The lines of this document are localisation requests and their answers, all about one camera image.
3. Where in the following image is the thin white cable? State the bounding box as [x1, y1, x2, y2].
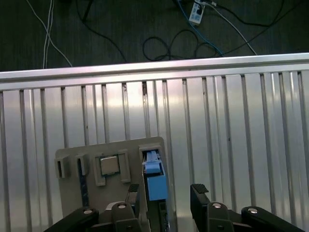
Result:
[25, 0, 73, 69]

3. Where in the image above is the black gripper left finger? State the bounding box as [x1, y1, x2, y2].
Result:
[43, 183, 143, 232]

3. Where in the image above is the looped black cable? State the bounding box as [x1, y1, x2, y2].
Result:
[142, 29, 219, 61]

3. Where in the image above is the blue cable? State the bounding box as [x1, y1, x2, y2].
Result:
[177, 0, 224, 58]

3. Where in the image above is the hard disk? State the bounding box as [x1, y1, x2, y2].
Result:
[140, 149, 171, 232]

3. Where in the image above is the white power strip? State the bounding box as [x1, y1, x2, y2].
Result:
[189, 0, 206, 26]

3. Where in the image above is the grey parts rack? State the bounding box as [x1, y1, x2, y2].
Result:
[55, 136, 169, 232]

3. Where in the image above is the silver CPU chip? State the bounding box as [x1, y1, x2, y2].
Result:
[99, 156, 120, 177]

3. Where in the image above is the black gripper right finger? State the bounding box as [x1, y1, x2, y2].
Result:
[190, 183, 306, 232]

